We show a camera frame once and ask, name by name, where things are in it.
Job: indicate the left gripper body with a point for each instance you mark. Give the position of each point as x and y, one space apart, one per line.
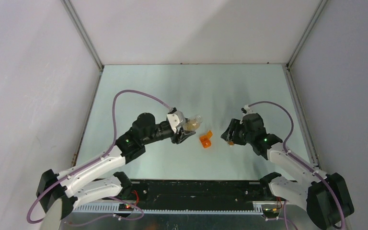
175 137

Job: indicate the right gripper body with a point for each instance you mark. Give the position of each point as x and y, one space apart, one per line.
249 137

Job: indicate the clear pill bottle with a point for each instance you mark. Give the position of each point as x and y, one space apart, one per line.
193 123

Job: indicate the orange pill organizer box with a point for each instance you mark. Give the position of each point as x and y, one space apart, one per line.
205 139

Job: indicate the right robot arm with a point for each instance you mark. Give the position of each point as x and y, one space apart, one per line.
325 197

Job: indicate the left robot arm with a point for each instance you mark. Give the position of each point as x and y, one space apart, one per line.
80 185

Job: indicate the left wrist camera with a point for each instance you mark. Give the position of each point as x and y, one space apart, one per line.
176 120

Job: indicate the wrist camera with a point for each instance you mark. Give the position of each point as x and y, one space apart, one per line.
176 120
247 110

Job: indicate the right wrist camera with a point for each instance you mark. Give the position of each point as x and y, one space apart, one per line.
247 110

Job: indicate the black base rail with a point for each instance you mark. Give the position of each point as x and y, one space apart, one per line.
199 195

